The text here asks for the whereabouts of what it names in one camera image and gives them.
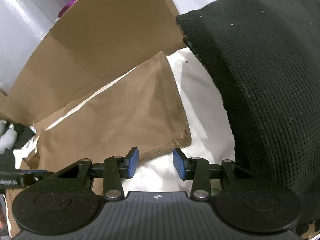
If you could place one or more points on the black garment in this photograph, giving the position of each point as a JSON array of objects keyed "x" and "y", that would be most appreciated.
[{"x": 13, "y": 137}]

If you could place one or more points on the brown t-shirt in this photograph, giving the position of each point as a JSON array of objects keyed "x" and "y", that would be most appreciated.
[{"x": 142, "y": 109}]

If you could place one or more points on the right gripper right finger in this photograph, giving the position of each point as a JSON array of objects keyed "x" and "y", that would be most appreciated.
[{"x": 208, "y": 179}]

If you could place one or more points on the black textured storage bag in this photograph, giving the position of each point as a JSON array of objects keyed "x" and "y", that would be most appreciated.
[{"x": 263, "y": 57}]

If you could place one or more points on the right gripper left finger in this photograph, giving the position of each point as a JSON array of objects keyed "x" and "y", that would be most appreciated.
[{"x": 113, "y": 170}]

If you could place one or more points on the brown cardboard sheet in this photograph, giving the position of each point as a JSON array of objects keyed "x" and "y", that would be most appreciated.
[{"x": 93, "y": 43}]

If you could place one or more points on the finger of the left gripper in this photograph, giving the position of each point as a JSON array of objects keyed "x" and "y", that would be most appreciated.
[{"x": 22, "y": 178}]

